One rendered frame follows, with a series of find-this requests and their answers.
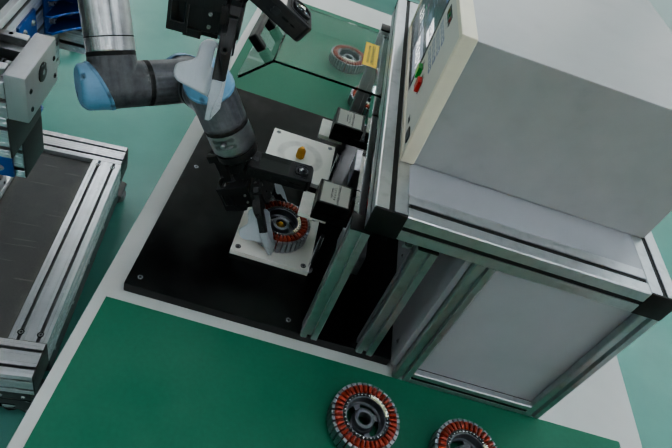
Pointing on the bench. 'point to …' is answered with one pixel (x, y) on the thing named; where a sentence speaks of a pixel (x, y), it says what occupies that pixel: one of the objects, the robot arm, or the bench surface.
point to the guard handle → (261, 32)
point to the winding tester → (546, 90)
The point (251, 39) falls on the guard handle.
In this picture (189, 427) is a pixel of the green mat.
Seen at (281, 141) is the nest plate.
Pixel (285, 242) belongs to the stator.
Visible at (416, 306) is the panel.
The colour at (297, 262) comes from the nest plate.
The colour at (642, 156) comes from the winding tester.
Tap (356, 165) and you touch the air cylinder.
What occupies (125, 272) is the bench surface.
